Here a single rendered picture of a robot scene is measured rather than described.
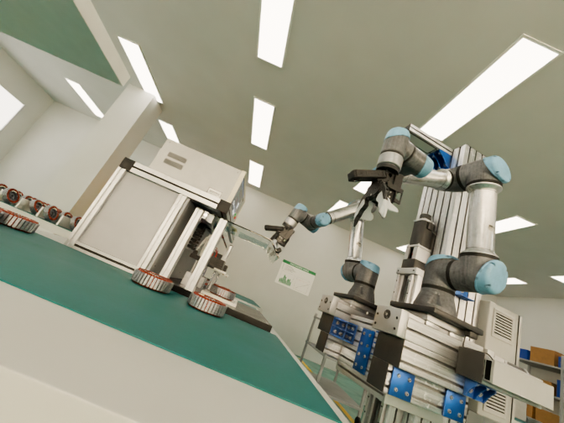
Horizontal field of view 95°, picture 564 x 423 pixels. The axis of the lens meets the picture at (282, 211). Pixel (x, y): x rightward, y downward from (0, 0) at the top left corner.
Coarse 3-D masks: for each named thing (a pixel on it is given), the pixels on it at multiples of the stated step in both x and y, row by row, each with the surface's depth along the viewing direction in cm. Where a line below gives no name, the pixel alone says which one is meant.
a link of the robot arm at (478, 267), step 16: (480, 160) 103; (496, 160) 98; (464, 176) 106; (480, 176) 100; (496, 176) 97; (480, 192) 99; (496, 192) 98; (480, 208) 97; (496, 208) 97; (480, 224) 95; (480, 240) 93; (464, 256) 94; (480, 256) 90; (496, 256) 89; (464, 272) 91; (480, 272) 87; (496, 272) 86; (464, 288) 92; (480, 288) 87; (496, 288) 86
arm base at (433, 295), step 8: (424, 288) 102; (432, 288) 99; (440, 288) 98; (416, 296) 103; (424, 296) 99; (432, 296) 97; (440, 296) 96; (448, 296) 96; (416, 304) 99; (424, 304) 97; (432, 304) 95; (440, 304) 95; (448, 304) 95; (448, 312) 93; (456, 312) 95
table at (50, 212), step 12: (12, 192) 183; (0, 204) 172; (36, 204) 185; (48, 204) 232; (24, 216) 172; (48, 216) 177; (60, 216) 191; (72, 216) 266; (48, 228) 172; (60, 228) 174; (72, 228) 184
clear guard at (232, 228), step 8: (216, 216) 105; (216, 224) 120; (232, 224) 106; (232, 232) 123; (240, 232) 116; (248, 232) 108; (248, 240) 124; (256, 240) 117; (264, 240) 110; (272, 248) 109; (272, 256) 116
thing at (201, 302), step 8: (192, 296) 71; (200, 296) 71; (208, 296) 79; (192, 304) 70; (200, 304) 69; (208, 304) 69; (216, 304) 70; (224, 304) 74; (208, 312) 69; (216, 312) 70; (224, 312) 73
